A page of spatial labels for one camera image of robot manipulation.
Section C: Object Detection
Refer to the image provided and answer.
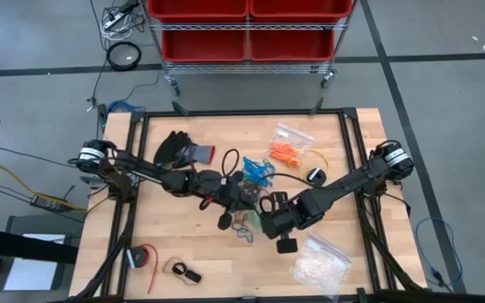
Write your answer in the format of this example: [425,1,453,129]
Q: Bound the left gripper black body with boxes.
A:
[191,169,253,212]

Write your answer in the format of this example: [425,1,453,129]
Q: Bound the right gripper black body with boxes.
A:
[261,201,312,240]

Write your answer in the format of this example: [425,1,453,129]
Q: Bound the clear zip bag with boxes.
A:
[229,208,269,246]
[269,122,315,164]

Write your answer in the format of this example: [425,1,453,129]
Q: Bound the stack of clear zip bags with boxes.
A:
[289,232,353,298]

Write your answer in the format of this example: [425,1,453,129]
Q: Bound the dark rubber bands pile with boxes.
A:
[237,178,265,204]

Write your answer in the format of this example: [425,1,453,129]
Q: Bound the blue rubber bands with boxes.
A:
[242,156,276,189]

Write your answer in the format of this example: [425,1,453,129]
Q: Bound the black bundle with green edge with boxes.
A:
[152,130,216,169]

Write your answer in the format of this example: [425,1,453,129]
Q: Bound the black oblong fob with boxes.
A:
[184,269,204,284]

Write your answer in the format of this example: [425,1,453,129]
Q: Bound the small black box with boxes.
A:
[96,103,110,132]

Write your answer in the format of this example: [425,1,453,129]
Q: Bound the black round magnifier lamp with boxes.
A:
[105,40,142,72]

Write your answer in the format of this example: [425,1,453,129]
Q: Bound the white power strip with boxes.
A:
[102,11,126,29]

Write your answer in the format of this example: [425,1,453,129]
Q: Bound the grey cart with white sheet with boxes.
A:
[0,214,77,303]

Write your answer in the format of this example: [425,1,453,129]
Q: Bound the black beam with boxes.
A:
[0,224,79,265]

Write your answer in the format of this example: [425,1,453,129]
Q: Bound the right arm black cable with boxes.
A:
[263,171,332,207]

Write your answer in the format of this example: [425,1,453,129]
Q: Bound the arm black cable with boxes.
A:
[220,148,244,182]
[263,171,332,207]

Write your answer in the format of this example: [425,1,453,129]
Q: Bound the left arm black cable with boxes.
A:
[220,148,244,182]

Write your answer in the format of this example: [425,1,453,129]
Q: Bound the yellow cable coil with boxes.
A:
[286,149,330,186]

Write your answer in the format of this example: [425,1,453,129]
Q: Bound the black aluminium table frame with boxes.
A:
[68,107,429,303]

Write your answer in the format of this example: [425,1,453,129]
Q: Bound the black fin-shaped bracket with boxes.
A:
[170,99,189,117]
[308,96,326,116]

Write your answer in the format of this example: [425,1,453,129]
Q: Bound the red cable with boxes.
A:
[139,242,160,295]

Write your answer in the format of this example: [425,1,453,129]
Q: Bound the chrome wire shelf rack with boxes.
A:
[141,0,360,97]

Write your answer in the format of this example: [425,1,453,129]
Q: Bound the blue cable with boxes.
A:
[107,98,147,114]
[413,215,466,294]

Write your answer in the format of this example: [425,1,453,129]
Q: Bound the white coiled cable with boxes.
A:
[100,8,136,42]

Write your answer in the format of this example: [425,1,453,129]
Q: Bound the orange-yellow floor cable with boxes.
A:
[0,158,88,210]

